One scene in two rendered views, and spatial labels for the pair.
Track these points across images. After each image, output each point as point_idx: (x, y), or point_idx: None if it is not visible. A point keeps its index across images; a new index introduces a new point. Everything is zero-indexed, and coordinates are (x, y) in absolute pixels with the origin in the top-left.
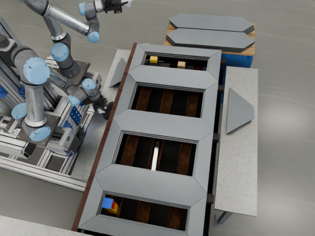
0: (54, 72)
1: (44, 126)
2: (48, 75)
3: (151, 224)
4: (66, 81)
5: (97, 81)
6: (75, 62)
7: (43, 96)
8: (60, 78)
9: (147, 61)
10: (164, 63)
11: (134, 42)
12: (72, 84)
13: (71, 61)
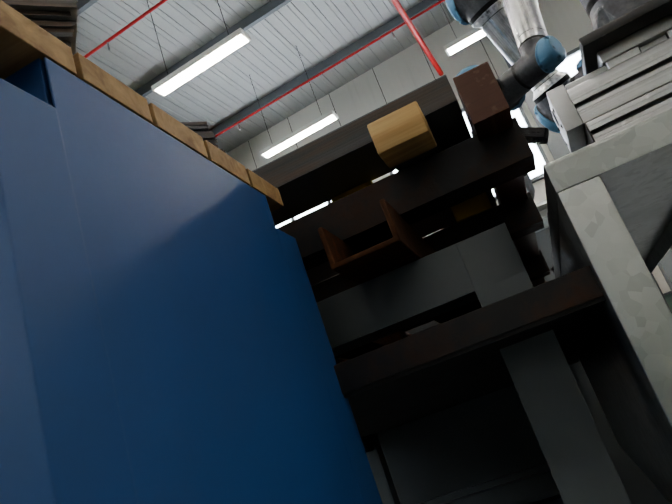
0: (508, 16)
1: (536, 106)
2: (453, 17)
3: (407, 332)
4: (518, 49)
5: (553, 116)
6: (606, 12)
7: (500, 49)
8: (513, 34)
9: (498, 315)
10: (317, 302)
11: (483, 64)
12: (513, 64)
13: (581, 3)
